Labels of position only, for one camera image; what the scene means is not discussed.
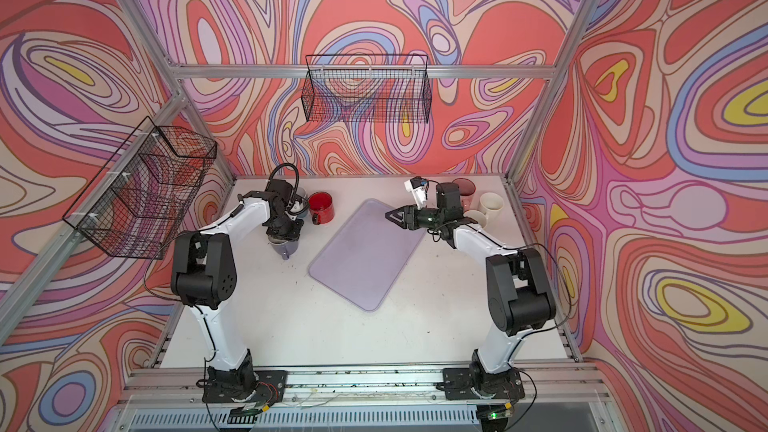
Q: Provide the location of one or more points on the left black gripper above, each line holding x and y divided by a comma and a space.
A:
293, 235

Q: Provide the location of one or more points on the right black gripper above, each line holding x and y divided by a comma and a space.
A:
406, 217

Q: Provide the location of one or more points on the light blue mug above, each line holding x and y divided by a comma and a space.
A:
300, 207

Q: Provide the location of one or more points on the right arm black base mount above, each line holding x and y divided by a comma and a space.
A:
473, 383

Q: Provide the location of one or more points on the black wire basket left wall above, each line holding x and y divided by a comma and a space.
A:
140, 204

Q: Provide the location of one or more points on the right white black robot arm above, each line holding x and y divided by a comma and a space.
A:
519, 294

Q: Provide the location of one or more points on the light green mug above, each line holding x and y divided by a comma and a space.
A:
478, 217

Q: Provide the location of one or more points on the white mug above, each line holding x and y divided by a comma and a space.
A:
490, 205

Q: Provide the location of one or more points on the black wire basket back wall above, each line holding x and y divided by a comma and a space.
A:
363, 88

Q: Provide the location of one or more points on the pink patterned mug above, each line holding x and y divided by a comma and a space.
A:
467, 189

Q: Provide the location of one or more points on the purple mug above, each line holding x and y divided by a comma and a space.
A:
284, 248

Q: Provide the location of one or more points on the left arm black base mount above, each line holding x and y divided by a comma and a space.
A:
265, 386

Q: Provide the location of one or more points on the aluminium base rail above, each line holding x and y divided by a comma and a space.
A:
537, 396

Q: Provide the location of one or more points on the lavender plastic tray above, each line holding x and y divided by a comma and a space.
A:
364, 258

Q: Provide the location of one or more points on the black wire basket wall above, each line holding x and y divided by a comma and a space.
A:
363, 88
140, 204

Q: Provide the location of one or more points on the red mug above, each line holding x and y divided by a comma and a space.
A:
321, 208

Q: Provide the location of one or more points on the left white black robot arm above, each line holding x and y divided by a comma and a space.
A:
204, 278

